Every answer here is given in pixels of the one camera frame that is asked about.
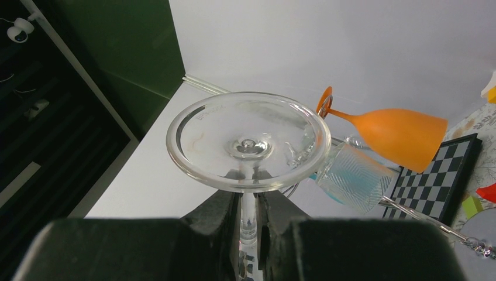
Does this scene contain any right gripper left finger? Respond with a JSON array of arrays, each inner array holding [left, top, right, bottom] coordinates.
[[13, 191, 240, 280]]

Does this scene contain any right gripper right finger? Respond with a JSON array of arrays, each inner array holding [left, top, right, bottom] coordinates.
[[257, 191, 465, 280]]

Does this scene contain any ribbed clear tumbler glass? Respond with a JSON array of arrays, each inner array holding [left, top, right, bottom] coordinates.
[[317, 143, 396, 214]]

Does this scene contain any clear wine glass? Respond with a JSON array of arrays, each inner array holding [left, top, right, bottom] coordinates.
[[166, 92, 330, 280]]

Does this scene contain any chrome wine glass rack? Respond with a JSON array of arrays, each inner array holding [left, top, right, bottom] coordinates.
[[282, 93, 495, 260]]

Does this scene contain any orange wine glass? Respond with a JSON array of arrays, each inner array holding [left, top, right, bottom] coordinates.
[[316, 86, 449, 173]]

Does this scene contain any black white checkerboard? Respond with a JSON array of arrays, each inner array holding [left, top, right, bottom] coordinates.
[[390, 133, 483, 225]]

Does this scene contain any floral tablecloth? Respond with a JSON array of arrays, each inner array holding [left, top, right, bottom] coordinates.
[[444, 104, 495, 231]]

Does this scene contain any red white block toy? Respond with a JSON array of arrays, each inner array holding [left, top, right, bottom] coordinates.
[[480, 71, 496, 104]]

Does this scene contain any white security camera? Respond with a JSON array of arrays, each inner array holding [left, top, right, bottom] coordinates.
[[2, 12, 40, 43]]

